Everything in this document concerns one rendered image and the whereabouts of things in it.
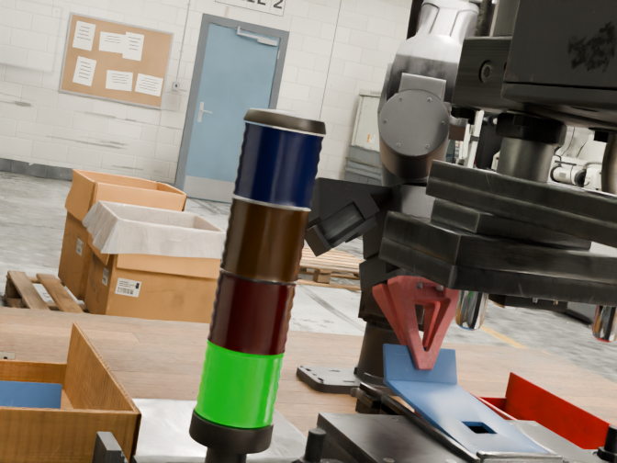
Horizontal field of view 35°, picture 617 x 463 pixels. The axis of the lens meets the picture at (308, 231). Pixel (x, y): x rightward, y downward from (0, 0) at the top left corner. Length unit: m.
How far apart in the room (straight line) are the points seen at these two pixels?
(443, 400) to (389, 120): 0.23
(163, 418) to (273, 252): 0.44
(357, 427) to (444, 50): 0.37
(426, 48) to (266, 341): 0.51
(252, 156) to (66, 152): 11.10
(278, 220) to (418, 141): 0.34
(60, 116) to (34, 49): 0.79
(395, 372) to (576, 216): 0.27
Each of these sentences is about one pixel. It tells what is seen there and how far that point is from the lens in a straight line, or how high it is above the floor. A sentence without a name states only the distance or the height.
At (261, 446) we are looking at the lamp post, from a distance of 0.47.
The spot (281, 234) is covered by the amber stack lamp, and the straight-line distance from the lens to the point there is 0.44.
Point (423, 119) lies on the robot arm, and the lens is 0.77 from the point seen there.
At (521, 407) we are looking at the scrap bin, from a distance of 1.10.
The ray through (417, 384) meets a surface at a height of 1.00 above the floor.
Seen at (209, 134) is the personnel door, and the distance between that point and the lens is 11.79.
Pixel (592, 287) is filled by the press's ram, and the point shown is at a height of 1.12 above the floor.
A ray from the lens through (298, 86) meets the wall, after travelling 12.12.
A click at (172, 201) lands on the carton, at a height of 0.68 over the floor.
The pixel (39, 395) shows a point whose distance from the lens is 0.86.
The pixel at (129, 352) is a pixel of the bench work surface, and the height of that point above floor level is 0.90.
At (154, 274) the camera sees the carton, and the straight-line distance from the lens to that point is 4.21.
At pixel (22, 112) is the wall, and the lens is 11.45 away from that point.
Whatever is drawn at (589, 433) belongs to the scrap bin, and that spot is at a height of 0.94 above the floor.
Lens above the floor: 1.20
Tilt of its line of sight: 7 degrees down
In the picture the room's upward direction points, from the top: 10 degrees clockwise
